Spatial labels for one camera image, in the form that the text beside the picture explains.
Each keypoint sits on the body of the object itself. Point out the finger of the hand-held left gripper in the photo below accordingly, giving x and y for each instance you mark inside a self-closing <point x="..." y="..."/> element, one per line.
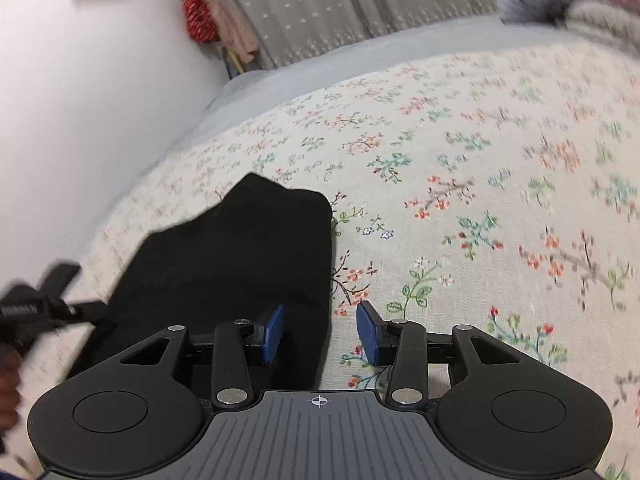
<point x="87" y="311"/>
<point x="62" y="277"/>

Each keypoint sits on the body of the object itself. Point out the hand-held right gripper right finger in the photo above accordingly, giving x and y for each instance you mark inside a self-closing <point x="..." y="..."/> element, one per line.
<point x="370" y="332"/>

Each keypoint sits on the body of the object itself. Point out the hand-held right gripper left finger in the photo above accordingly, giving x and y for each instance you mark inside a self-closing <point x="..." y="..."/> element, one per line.
<point x="273" y="332"/>

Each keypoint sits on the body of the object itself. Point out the black pants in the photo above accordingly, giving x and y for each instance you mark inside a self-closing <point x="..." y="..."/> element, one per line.
<point x="240" y="260"/>

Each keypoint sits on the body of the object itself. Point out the person's left hand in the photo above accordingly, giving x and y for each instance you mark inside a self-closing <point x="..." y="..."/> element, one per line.
<point x="9" y="390"/>

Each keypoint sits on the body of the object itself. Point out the floral printed blanket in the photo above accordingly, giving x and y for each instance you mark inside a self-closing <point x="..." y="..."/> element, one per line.
<point x="475" y="185"/>

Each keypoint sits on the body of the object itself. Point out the yellow clothes rack pole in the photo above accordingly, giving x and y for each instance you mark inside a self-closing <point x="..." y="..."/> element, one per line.
<point x="234" y="62"/>

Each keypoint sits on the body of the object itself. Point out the grey bed sheet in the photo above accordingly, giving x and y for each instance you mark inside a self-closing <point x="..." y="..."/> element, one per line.
<point x="375" y="55"/>

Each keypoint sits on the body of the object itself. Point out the pink hanging garment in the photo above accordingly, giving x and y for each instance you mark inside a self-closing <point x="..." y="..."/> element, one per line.
<point x="235" y="27"/>

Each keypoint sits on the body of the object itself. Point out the grey star-patterned curtain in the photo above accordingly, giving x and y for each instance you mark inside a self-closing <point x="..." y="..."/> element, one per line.
<point x="350" y="5"/>

